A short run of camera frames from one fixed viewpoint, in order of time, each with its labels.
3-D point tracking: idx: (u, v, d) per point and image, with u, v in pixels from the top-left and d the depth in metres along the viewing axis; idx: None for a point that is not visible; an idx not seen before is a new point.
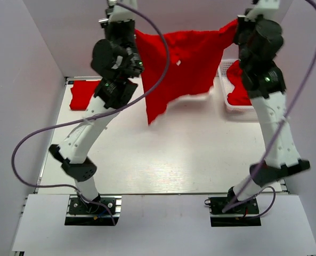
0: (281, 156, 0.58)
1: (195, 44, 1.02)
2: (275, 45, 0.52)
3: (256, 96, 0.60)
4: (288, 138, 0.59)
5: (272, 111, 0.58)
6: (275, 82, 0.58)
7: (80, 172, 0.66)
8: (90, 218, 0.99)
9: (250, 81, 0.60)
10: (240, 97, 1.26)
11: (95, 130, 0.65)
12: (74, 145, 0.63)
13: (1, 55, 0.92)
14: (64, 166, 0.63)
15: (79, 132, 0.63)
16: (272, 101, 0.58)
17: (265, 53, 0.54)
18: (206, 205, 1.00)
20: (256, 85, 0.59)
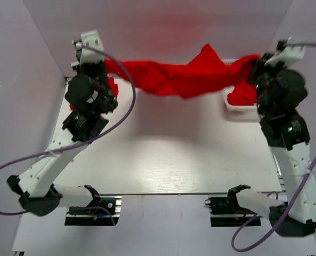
0: (307, 211, 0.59)
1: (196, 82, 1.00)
2: (297, 96, 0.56)
3: (278, 146, 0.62)
4: (314, 193, 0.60)
5: (296, 162, 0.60)
6: (297, 133, 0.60)
7: (39, 206, 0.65)
8: (90, 218, 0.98)
9: (271, 129, 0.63)
10: (240, 98, 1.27)
11: (59, 164, 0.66)
12: (35, 178, 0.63)
13: (0, 54, 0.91)
14: (22, 200, 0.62)
15: (42, 165, 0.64)
16: (295, 153, 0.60)
17: (286, 102, 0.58)
18: (206, 205, 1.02)
20: (278, 134, 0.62)
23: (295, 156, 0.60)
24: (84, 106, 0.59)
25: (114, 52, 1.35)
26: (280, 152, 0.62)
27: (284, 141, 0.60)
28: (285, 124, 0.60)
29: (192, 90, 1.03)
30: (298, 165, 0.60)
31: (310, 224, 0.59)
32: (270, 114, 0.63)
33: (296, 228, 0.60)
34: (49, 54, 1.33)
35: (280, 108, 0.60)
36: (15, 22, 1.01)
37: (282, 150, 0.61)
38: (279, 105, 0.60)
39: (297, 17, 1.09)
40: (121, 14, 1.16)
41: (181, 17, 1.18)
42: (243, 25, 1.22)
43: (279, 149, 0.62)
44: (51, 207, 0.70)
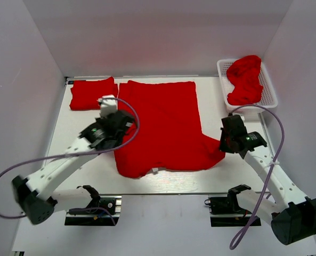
0: (284, 195, 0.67)
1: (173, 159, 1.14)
2: (236, 120, 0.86)
3: (246, 155, 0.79)
4: (285, 180, 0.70)
5: (261, 159, 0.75)
6: (255, 140, 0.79)
7: (40, 210, 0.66)
8: (90, 218, 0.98)
9: (237, 144, 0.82)
10: (239, 97, 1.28)
11: (70, 170, 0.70)
12: (48, 178, 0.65)
13: (0, 55, 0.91)
14: (29, 199, 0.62)
15: (55, 167, 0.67)
16: (257, 151, 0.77)
17: (233, 125, 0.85)
18: (206, 205, 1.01)
20: (242, 145, 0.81)
23: (258, 154, 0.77)
24: (119, 122, 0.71)
25: (114, 52, 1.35)
26: (249, 159, 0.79)
27: (247, 145, 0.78)
28: (242, 136, 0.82)
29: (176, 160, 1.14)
30: (264, 161, 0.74)
31: (292, 205, 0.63)
32: (233, 136, 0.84)
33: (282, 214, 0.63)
34: (50, 54, 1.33)
35: (237, 131, 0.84)
36: (15, 22, 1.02)
37: (248, 155, 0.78)
38: (233, 129, 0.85)
39: (296, 17, 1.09)
40: (121, 14, 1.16)
41: (181, 17, 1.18)
42: (243, 25, 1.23)
43: (247, 156, 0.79)
44: (45, 216, 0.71)
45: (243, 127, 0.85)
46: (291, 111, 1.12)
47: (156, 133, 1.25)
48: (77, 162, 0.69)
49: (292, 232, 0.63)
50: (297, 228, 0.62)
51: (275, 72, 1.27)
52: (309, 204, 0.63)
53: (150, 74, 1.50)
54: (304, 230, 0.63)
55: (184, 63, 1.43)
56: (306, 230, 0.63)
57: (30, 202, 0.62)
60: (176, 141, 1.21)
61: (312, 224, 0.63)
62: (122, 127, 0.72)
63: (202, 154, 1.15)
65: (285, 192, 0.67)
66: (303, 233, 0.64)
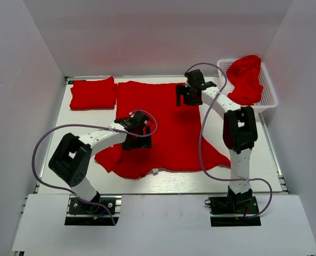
0: (225, 108, 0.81)
1: (171, 159, 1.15)
2: (194, 72, 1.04)
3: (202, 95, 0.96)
4: (226, 100, 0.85)
5: (211, 93, 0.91)
6: (208, 84, 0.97)
7: (82, 166, 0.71)
8: (90, 218, 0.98)
9: (196, 91, 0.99)
10: (240, 97, 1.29)
11: (107, 142, 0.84)
12: (96, 139, 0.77)
13: (0, 56, 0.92)
14: (81, 151, 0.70)
15: (102, 134, 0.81)
16: (209, 90, 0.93)
17: (194, 78, 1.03)
18: (206, 205, 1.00)
20: (199, 91, 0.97)
23: (209, 92, 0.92)
24: (140, 118, 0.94)
25: (113, 52, 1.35)
26: (205, 98, 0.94)
27: (202, 88, 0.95)
28: (199, 85, 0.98)
29: (174, 161, 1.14)
30: (212, 94, 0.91)
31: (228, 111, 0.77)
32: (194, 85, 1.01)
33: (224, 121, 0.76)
34: (50, 54, 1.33)
35: (197, 81, 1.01)
36: (14, 21, 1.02)
37: (204, 95, 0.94)
38: (194, 80, 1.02)
39: (297, 17, 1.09)
40: (120, 14, 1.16)
41: (181, 18, 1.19)
42: (243, 25, 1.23)
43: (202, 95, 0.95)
44: (78, 180, 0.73)
45: (202, 78, 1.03)
46: (291, 111, 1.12)
47: (156, 133, 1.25)
48: (115, 138, 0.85)
49: (234, 133, 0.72)
50: (237, 130, 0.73)
51: (275, 71, 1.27)
52: (243, 111, 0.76)
53: (150, 74, 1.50)
54: (244, 135, 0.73)
55: (184, 63, 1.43)
56: (247, 135, 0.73)
57: (82, 150, 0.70)
60: (177, 143, 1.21)
61: (249, 127, 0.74)
62: (142, 122, 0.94)
63: (204, 156, 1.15)
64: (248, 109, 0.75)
65: (226, 106, 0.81)
66: (247, 139, 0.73)
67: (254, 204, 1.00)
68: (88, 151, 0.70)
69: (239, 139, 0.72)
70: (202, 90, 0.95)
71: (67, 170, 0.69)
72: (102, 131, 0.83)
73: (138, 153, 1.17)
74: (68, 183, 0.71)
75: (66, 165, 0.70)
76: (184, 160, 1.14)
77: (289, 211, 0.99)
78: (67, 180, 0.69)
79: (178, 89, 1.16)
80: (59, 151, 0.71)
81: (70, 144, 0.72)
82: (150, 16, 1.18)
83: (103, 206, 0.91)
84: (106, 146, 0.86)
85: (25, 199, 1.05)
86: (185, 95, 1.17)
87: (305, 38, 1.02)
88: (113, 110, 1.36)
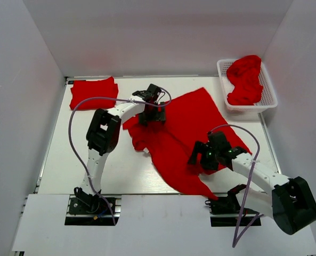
0: (270, 181, 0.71)
1: (165, 167, 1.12)
2: (216, 136, 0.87)
3: (233, 164, 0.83)
4: (267, 170, 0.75)
5: (244, 161, 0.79)
6: (236, 151, 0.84)
7: (115, 135, 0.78)
8: (90, 218, 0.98)
9: (224, 159, 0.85)
10: (240, 98, 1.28)
11: (131, 112, 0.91)
12: (122, 111, 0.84)
13: None
14: (113, 122, 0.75)
15: (125, 106, 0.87)
16: (240, 157, 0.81)
17: (218, 142, 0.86)
18: (206, 205, 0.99)
20: (228, 159, 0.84)
23: (241, 159, 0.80)
24: (154, 90, 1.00)
25: (113, 52, 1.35)
26: (235, 167, 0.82)
27: (232, 157, 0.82)
28: (227, 151, 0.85)
29: (164, 167, 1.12)
30: (247, 162, 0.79)
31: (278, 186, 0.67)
32: (219, 152, 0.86)
33: (274, 197, 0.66)
34: (50, 54, 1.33)
35: (222, 146, 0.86)
36: (14, 22, 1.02)
37: (235, 164, 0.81)
38: (218, 145, 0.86)
39: (296, 17, 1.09)
40: (121, 14, 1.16)
41: (181, 18, 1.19)
42: (243, 25, 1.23)
43: (234, 165, 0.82)
44: (112, 146, 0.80)
45: (227, 142, 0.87)
46: (291, 111, 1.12)
47: (177, 140, 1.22)
48: (136, 109, 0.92)
49: (291, 214, 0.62)
50: (294, 210, 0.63)
51: (275, 71, 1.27)
52: (294, 184, 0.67)
53: (150, 74, 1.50)
54: (302, 214, 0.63)
55: (184, 63, 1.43)
56: (305, 213, 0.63)
57: (114, 122, 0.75)
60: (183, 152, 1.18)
61: (306, 204, 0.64)
62: (155, 95, 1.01)
63: (192, 178, 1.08)
64: (302, 184, 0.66)
65: (270, 179, 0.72)
66: (307, 219, 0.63)
67: None
68: (119, 121, 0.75)
69: (297, 221, 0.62)
70: (231, 158, 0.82)
71: (104, 140, 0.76)
72: (124, 103, 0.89)
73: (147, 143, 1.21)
74: (105, 151, 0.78)
75: (102, 135, 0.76)
76: (176, 173, 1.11)
77: None
78: (104, 148, 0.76)
79: (197, 144, 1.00)
80: (92, 125, 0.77)
81: (102, 118, 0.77)
82: (150, 17, 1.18)
83: (105, 198, 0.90)
84: (130, 117, 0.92)
85: (25, 199, 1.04)
86: (202, 154, 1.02)
87: (305, 38, 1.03)
88: None
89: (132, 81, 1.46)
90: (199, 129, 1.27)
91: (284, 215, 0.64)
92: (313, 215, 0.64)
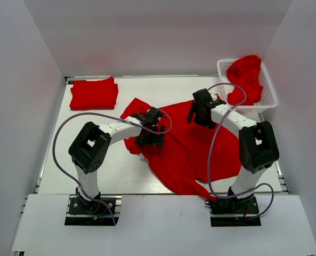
0: (239, 125, 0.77)
1: (163, 168, 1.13)
2: (199, 92, 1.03)
3: (212, 113, 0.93)
4: (239, 116, 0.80)
5: (221, 111, 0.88)
6: (216, 102, 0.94)
7: (100, 154, 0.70)
8: (90, 218, 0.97)
9: (205, 110, 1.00)
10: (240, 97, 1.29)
11: (123, 134, 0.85)
12: (114, 130, 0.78)
13: None
14: (100, 140, 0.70)
15: (119, 125, 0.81)
16: (218, 108, 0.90)
17: (201, 96, 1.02)
18: (206, 205, 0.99)
20: (208, 110, 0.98)
23: (219, 109, 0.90)
24: (154, 114, 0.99)
25: (113, 52, 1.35)
26: (215, 115, 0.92)
27: (211, 106, 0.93)
28: (207, 103, 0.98)
29: (162, 167, 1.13)
30: (224, 111, 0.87)
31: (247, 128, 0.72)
32: (202, 104, 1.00)
33: (241, 138, 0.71)
34: (50, 54, 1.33)
35: (204, 100, 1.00)
36: (14, 22, 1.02)
37: (213, 112, 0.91)
38: (201, 100, 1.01)
39: (296, 17, 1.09)
40: (121, 15, 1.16)
41: (181, 18, 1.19)
42: (243, 25, 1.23)
43: (212, 113, 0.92)
44: (95, 166, 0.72)
45: (209, 96, 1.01)
46: (291, 111, 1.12)
47: (176, 141, 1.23)
48: (131, 130, 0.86)
49: (253, 150, 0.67)
50: (257, 149, 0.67)
51: (275, 71, 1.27)
52: (261, 127, 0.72)
53: (150, 74, 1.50)
54: (265, 153, 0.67)
55: (184, 63, 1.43)
56: (267, 153, 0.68)
57: (102, 138, 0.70)
60: (179, 153, 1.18)
61: (268, 145, 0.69)
62: (155, 119, 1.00)
63: (188, 182, 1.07)
64: (268, 128, 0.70)
65: (240, 123, 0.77)
66: (267, 158, 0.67)
67: (254, 203, 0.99)
68: (107, 140, 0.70)
69: (259, 159, 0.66)
70: (211, 108, 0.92)
71: (87, 156, 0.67)
72: (119, 122, 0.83)
73: None
74: (86, 169, 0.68)
75: (86, 151, 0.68)
76: (173, 175, 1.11)
77: (289, 210, 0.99)
78: (86, 166, 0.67)
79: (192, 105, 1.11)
80: (80, 138, 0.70)
81: (90, 132, 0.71)
82: (150, 17, 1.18)
83: (104, 203, 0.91)
84: (122, 137, 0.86)
85: (25, 199, 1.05)
86: (197, 113, 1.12)
87: (305, 38, 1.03)
88: (113, 110, 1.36)
89: (133, 82, 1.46)
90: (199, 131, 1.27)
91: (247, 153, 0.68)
92: (272, 156, 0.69)
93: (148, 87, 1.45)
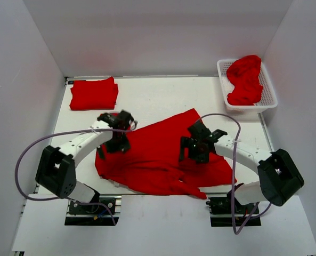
0: (254, 157, 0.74)
1: (141, 183, 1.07)
2: (195, 126, 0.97)
3: (216, 148, 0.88)
4: (249, 148, 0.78)
5: (227, 143, 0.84)
6: (217, 135, 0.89)
7: (70, 177, 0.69)
8: (90, 218, 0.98)
9: (207, 144, 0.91)
10: (240, 97, 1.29)
11: (92, 144, 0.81)
12: (79, 146, 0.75)
13: None
14: (64, 164, 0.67)
15: (83, 138, 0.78)
16: (221, 141, 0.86)
17: (197, 130, 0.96)
18: (207, 205, 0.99)
20: (210, 144, 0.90)
23: (223, 141, 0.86)
24: (126, 116, 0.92)
25: (113, 51, 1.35)
26: (220, 150, 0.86)
27: (214, 141, 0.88)
28: (207, 136, 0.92)
29: (139, 183, 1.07)
30: (229, 144, 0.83)
31: (264, 161, 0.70)
32: (201, 138, 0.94)
33: (262, 175, 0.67)
34: (50, 54, 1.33)
35: (202, 134, 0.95)
36: (14, 22, 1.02)
37: (217, 147, 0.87)
38: (199, 133, 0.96)
39: (296, 16, 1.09)
40: (120, 14, 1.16)
41: (181, 18, 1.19)
42: (243, 25, 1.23)
43: (218, 148, 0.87)
44: (70, 189, 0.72)
45: (207, 129, 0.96)
46: (291, 111, 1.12)
47: (151, 152, 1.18)
48: (99, 138, 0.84)
49: (278, 185, 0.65)
50: (280, 182, 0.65)
51: (275, 71, 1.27)
52: (277, 156, 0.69)
53: (150, 74, 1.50)
54: (289, 184, 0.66)
55: (183, 63, 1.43)
56: (291, 183, 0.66)
57: (65, 162, 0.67)
60: (159, 165, 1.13)
61: (291, 174, 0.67)
62: (127, 121, 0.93)
63: (173, 184, 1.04)
64: (286, 157, 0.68)
65: (254, 155, 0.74)
66: (293, 188, 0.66)
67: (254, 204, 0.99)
68: (71, 162, 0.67)
69: (286, 192, 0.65)
70: (213, 142, 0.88)
71: (54, 184, 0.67)
72: (83, 135, 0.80)
73: (116, 161, 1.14)
74: (58, 196, 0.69)
75: (53, 178, 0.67)
76: (155, 188, 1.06)
77: (289, 210, 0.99)
78: (57, 193, 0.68)
79: (181, 140, 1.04)
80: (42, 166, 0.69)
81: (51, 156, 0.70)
82: (149, 16, 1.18)
83: (105, 205, 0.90)
84: (92, 149, 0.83)
85: (25, 199, 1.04)
86: (189, 148, 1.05)
87: (305, 37, 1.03)
88: (113, 110, 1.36)
89: (132, 82, 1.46)
90: (177, 136, 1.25)
91: (273, 189, 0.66)
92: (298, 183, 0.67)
93: (147, 87, 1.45)
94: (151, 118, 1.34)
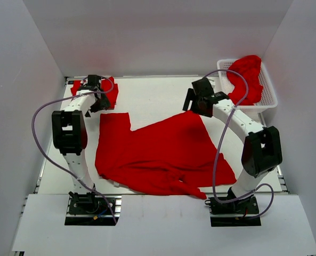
0: (245, 128, 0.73)
1: (142, 183, 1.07)
2: (199, 81, 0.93)
3: (213, 109, 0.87)
4: (244, 118, 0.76)
5: (225, 108, 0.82)
6: (218, 96, 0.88)
7: (83, 128, 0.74)
8: (90, 218, 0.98)
9: (205, 103, 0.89)
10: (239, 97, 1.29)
11: (85, 104, 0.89)
12: (78, 105, 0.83)
13: None
14: (75, 117, 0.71)
15: (77, 101, 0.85)
16: (221, 103, 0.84)
17: (201, 88, 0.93)
18: (206, 205, 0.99)
20: (209, 104, 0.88)
23: (223, 105, 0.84)
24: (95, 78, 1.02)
25: (113, 51, 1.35)
26: (216, 111, 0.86)
27: (213, 101, 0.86)
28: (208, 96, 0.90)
29: (139, 183, 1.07)
30: (227, 109, 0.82)
31: (252, 133, 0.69)
32: (202, 96, 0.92)
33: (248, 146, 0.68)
34: (50, 54, 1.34)
35: (205, 93, 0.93)
36: (14, 21, 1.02)
37: (215, 109, 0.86)
38: (201, 90, 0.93)
39: (296, 17, 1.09)
40: (120, 14, 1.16)
41: (181, 18, 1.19)
42: (243, 25, 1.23)
43: (215, 109, 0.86)
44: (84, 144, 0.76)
45: (210, 88, 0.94)
46: (291, 111, 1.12)
47: (152, 152, 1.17)
48: (88, 100, 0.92)
49: (258, 159, 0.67)
50: (261, 157, 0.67)
51: (275, 72, 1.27)
52: (267, 132, 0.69)
53: (150, 74, 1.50)
54: (267, 159, 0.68)
55: (183, 63, 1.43)
56: (269, 159, 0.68)
57: (77, 114, 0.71)
60: (159, 165, 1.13)
61: (273, 151, 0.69)
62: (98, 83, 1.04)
63: (172, 183, 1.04)
64: (276, 135, 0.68)
65: (246, 126, 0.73)
66: (268, 164, 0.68)
67: (254, 203, 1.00)
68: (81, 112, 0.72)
69: (262, 165, 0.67)
70: (213, 103, 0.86)
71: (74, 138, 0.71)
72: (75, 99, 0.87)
73: (116, 161, 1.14)
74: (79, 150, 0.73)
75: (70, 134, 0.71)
76: (155, 187, 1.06)
77: (289, 210, 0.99)
78: (78, 147, 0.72)
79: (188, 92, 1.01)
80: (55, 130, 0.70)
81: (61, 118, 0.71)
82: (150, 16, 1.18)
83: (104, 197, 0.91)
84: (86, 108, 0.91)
85: (25, 199, 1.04)
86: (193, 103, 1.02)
87: (305, 37, 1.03)
88: (113, 110, 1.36)
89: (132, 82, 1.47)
90: (177, 137, 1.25)
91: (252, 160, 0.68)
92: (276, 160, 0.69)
93: (147, 87, 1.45)
94: (151, 118, 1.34)
